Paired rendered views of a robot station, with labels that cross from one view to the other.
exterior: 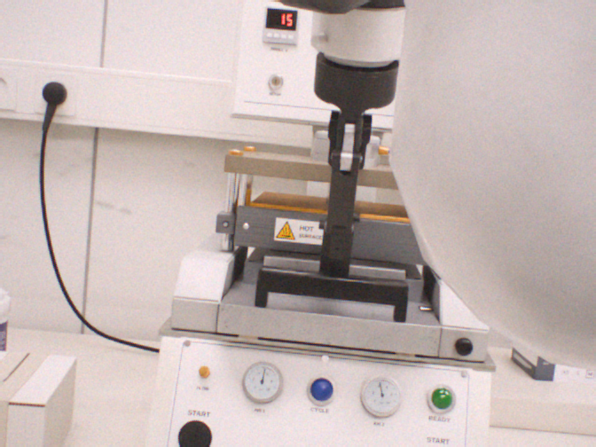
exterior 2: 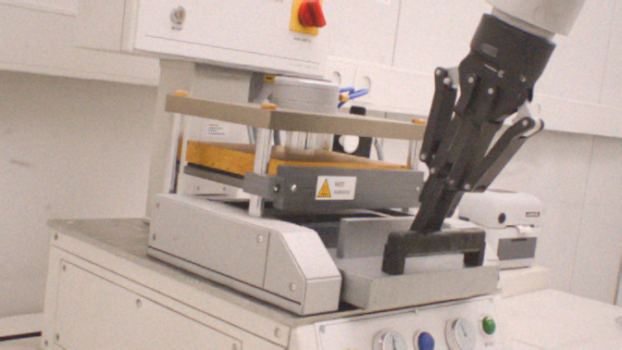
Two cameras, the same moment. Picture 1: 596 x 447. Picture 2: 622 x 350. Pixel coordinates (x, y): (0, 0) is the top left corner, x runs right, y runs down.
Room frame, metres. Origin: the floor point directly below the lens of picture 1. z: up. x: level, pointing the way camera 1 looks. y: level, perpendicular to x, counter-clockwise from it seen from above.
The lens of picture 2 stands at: (0.42, 0.67, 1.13)
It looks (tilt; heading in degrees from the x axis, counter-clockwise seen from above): 6 degrees down; 312
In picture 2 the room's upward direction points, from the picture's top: 7 degrees clockwise
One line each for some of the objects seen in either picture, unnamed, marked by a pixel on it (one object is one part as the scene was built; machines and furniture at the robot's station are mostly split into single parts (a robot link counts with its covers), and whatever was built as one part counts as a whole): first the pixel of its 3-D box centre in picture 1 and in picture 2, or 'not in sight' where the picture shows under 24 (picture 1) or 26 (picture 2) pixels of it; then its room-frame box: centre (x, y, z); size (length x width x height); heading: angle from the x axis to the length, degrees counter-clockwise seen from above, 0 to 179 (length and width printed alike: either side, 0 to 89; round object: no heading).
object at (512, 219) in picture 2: not in sight; (477, 222); (1.40, -1.02, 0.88); 0.25 x 0.20 x 0.17; 175
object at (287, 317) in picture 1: (332, 286); (337, 239); (1.01, -0.05, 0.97); 0.30 x 0.22 x 0.08; 177
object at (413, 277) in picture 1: (333, 270); (309, 220); (1.06, -0.05, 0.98); 0.20 x 0.17 x 0.03; 87
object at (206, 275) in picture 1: (213, 278); (238, 247); (1.03, 0.09, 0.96); 0.25 x 0.05 x 0.07; 177
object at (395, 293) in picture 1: (332, 293); (437, 249); (0.87, -0.04, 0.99); 0.15 x 0.02 x 0.04; 87
